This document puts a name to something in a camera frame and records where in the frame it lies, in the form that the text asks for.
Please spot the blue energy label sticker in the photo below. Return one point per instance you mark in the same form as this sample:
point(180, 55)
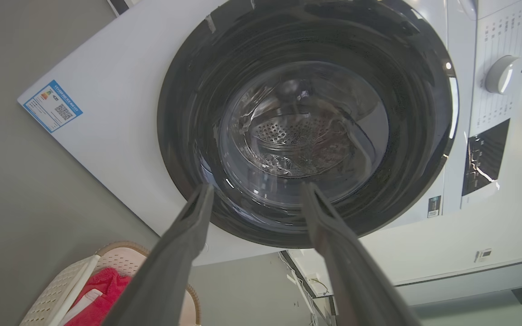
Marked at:
point(52, 106)

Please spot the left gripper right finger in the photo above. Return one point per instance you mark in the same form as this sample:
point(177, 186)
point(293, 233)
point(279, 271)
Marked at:
point(356, 271)

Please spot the red garment with white stripes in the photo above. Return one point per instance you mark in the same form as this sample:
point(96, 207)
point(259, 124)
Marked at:
point(107, 283)

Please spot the small printed machine sticker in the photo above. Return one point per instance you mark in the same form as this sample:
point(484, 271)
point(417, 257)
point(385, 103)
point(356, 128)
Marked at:
point(434, 206)

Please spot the round black washing machine door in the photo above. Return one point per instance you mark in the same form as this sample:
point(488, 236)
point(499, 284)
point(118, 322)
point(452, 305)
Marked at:
point(188, 113)

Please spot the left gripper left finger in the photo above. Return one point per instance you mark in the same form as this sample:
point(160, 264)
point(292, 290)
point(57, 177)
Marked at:
point(166, 271)

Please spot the white washing machine dial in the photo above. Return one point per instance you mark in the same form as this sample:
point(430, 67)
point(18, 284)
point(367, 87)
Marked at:
point(503, 74)

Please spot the cream perforated laundry basket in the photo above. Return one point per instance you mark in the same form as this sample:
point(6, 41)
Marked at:
point(57, 294)

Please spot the black washing machine display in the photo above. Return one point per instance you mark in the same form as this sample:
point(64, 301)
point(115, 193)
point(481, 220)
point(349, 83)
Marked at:
point(485, 158)

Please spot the white front-load washing machine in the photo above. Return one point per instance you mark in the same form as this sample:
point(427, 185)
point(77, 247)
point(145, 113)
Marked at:
point(120, 136)

